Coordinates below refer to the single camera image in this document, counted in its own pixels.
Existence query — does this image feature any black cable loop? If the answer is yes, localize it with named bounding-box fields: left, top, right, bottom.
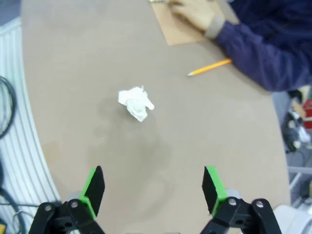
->
left=0, top=76, right=17, bottom=138

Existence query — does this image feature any person's left hand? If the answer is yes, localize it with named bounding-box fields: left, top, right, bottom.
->
left=169, top=0, right=219, bottom=32

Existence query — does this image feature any white paper ball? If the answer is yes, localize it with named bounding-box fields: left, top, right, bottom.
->
left=117, top=85, right=156, bottom=123

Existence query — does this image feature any yellow pencil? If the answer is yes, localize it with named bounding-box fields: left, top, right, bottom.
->
left=187, top=58, right=233, bottom=77

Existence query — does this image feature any brown spiral notebook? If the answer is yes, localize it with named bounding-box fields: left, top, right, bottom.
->
left=148, top=0, right=238, bottom=46

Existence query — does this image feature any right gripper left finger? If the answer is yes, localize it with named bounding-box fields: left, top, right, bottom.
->
left=28, top=165, right=106, bottom=234

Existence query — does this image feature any person in navy jacket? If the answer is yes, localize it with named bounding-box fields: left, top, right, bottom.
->
left=229, top=0, right=312, bottom=49

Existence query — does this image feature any grey ribbed aluminium frame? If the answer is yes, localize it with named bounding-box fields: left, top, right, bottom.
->
left=0, top=17, right=61, bottom=210

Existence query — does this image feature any person's left forearm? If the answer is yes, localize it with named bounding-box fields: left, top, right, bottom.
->
left=204, top=13, right=312, bottom=93

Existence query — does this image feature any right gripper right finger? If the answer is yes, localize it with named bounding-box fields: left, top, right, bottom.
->
left=199, top=165, right=282, bottom=234

